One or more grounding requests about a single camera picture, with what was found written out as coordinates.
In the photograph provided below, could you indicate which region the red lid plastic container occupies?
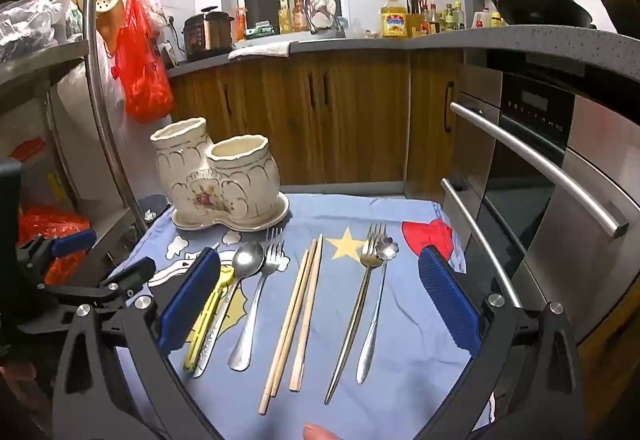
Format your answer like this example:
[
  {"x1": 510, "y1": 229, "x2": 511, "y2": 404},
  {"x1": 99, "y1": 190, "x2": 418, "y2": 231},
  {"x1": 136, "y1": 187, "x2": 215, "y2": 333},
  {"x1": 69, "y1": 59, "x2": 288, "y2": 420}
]
[{"x1": 10, "y1": 137, "x2": 66, "y2": 201}]

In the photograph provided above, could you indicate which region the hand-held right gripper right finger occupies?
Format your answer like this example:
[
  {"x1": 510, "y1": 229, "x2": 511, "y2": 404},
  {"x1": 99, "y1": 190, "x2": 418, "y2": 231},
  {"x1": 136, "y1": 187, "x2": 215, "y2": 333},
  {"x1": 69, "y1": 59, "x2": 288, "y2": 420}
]
[{"x1": 417, "y1": 245, "x2": 586, "y2": 440}]

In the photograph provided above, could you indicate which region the white plastic bag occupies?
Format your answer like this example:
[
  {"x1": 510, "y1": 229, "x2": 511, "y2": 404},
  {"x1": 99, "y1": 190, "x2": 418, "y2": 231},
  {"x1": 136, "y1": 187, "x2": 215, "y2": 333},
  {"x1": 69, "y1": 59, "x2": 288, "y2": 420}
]
[{"x1": 55, "y1": 34, "x2": 131, "y2": 201}]

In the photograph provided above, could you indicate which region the gold metal fork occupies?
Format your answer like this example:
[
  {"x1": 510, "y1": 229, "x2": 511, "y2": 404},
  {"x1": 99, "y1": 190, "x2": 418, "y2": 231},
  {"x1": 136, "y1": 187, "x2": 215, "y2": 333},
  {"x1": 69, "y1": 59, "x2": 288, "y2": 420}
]
[{"x1": 324, "y1": 223, "x2": 387, "y2": 406}]

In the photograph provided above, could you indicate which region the stainless built-in oven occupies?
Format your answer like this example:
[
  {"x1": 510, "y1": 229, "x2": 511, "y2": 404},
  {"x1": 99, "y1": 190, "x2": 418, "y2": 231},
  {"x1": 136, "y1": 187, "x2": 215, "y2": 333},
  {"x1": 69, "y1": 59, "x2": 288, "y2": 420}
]
[{"x1": 440, "y1": 50, "x2": 640, "y2": 346}]

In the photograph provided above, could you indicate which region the wooden knife block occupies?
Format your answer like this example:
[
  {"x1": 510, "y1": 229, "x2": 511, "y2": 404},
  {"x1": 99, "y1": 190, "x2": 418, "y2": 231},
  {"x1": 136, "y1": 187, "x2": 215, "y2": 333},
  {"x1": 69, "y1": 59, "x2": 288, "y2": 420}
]
[{"x1": 406, "y1": 0, "x2": 426, "y2": 38}]

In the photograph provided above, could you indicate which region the white rag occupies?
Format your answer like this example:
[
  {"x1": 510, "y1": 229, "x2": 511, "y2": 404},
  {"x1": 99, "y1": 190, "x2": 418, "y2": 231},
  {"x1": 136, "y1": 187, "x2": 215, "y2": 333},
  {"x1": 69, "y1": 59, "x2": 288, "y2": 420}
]
[{"x1": 306, "y1": 0, "x2": 341, "y2": 28}]

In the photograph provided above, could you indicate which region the clear plastic bag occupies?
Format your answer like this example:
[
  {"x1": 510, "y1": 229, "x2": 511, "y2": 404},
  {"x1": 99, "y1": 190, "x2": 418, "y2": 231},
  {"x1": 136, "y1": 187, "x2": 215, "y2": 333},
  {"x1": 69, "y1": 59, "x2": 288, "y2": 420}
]
[{"x1": 0, "y1": 0, "x2": 61, "y2": 63}]

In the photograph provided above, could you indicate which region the grey trash bin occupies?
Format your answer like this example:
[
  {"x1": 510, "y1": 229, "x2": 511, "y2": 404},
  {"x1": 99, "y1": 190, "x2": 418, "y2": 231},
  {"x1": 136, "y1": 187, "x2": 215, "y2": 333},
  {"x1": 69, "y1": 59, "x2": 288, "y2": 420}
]
[{"x1": 140, "y1": 195, "x2": 169, "y2": 227}]

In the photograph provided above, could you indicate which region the silver metal fork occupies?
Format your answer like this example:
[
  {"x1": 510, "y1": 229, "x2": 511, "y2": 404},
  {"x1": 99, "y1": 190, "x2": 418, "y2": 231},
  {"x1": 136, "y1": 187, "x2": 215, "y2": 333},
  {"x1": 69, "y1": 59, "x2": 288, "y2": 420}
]
[{"x1": 228, "y1": 226, "x2": 287, "y2": 372}]

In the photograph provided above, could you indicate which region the metal faucet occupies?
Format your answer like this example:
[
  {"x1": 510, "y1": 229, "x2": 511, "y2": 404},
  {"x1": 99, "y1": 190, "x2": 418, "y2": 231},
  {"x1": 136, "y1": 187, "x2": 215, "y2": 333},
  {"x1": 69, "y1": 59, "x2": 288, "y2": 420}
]
[{"x1": 302, "y1": 0, "x2": 331, "y2": 36}]

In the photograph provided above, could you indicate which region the orange-red plastic bag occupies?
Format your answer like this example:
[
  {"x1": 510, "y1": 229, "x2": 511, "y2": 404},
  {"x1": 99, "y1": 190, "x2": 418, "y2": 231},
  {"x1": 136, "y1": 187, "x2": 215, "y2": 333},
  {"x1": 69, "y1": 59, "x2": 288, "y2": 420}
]
[{"x1": 17, "y1": 205, "x2": 93, "y2": 285}]

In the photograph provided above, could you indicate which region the metal storage rack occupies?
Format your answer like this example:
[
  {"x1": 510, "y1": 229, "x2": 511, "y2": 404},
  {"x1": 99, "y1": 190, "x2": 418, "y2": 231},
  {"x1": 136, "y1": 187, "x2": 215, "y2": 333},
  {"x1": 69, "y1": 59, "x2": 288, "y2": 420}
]
[{"x1": 0, "y1": 0, "x2": 151, "y2": 281}]

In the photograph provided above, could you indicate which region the silver flower-shaped spoon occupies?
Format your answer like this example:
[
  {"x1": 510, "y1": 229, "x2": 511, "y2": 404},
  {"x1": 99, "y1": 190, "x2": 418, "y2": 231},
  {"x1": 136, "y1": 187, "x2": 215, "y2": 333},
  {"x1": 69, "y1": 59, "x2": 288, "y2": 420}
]
[{"x1": 356, "y1": 237, "x2": 399, "y2": 384}]

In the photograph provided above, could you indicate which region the large yellow oil bottle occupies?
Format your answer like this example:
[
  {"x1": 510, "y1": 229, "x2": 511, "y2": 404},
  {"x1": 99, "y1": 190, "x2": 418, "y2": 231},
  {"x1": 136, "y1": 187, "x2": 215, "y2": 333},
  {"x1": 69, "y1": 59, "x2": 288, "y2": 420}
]
[{"x1": 380, "y1": 0, "x2": 410, "y2": 39}]

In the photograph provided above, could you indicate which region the yellow plastic utensil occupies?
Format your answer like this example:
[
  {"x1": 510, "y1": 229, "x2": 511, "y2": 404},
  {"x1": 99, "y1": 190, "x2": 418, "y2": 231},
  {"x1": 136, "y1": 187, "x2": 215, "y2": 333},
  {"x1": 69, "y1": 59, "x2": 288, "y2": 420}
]
[{"x1": 182, "y1": 265, "x2": 236, "y2": 373}]

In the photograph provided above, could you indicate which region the silver metal spoon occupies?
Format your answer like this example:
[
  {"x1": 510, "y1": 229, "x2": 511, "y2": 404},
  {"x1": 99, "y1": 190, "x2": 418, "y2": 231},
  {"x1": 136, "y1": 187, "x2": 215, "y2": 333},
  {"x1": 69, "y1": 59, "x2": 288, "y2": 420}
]
[{"x1": 192, "y1": 240, "x2": 266, "y2": 378}]

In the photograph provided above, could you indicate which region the brown electric pressure cooker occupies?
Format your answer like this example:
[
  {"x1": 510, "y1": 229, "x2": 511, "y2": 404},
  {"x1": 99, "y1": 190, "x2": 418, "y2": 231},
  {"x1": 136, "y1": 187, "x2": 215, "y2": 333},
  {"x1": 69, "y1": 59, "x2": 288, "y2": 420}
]
[{"x1": 182, "y1": 7, "x2": 235, "y2": 61}]

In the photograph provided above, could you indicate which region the row of sauce bottles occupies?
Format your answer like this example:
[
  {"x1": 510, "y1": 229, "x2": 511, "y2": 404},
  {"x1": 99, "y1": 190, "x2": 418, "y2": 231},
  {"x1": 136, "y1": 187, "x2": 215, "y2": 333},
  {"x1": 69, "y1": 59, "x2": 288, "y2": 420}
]
[{"x1": 420, "y1": 2, "x2": 468, "y2": 35}]

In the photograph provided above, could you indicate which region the wooden base cabinet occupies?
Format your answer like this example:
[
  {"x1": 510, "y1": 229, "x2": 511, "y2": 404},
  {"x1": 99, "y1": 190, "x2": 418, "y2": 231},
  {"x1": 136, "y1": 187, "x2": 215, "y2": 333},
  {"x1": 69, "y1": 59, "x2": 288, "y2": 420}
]
[{"x1": 167, "y1": 47, "x2": 466, "y2": 201}]

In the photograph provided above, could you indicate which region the blue cartoon printed cloth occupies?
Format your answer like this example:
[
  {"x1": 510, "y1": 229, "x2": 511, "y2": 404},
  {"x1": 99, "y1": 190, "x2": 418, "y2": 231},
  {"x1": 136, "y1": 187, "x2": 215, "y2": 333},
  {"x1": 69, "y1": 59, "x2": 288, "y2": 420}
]
[{"x1": 107, "y1": 192, "x2": 496, "y2": 440}]

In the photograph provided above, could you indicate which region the person's right hand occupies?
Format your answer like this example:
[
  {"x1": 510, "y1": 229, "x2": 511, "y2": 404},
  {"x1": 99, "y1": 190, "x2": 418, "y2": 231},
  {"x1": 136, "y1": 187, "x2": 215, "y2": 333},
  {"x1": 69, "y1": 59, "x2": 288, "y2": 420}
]
[{"x1": 303, "y1": 424, "x2": 343, "y2": 440}]

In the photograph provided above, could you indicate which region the white dishcloth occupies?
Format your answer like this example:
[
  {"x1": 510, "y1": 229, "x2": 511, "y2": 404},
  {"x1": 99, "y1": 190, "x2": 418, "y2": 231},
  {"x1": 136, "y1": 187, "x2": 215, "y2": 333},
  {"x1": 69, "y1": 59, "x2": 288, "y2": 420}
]
[{"x1": 228, "y1": 41, "x2": 292, "y2": 60}]

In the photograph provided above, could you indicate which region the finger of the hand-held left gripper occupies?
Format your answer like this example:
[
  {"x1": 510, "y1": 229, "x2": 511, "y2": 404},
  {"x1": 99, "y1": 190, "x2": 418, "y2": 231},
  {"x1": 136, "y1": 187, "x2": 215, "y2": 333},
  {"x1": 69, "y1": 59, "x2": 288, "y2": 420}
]
[
  {"x1": 17, "y1": 229, "x2": 97, "y2": 273},
  {"x1": 40, "y1": 256, "x2": 157, "y2": 315}
]

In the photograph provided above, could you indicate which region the cream ceramic double utensil holder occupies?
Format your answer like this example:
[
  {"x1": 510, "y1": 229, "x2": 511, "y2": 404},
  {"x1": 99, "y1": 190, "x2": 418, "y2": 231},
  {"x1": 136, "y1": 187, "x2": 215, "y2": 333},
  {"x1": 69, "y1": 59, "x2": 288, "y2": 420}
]
[{"x1": 150, "y1": 117, "x2": 291, "y2": 231}]

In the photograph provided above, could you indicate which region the red plastic bag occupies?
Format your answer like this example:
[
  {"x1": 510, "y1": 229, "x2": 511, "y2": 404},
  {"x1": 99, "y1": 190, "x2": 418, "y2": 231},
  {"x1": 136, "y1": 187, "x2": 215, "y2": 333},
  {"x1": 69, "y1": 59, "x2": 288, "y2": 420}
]
[{"x1": 114, "y1": 0, "x2": 175, "y2": 125}]

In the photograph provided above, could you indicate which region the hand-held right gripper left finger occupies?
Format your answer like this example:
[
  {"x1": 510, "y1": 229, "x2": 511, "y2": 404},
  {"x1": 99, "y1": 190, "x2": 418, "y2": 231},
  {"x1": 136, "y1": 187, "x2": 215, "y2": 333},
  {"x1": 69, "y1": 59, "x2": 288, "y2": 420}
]
[{"x1": 52, "y1": 247, "x2": 223, "y2": 440}]

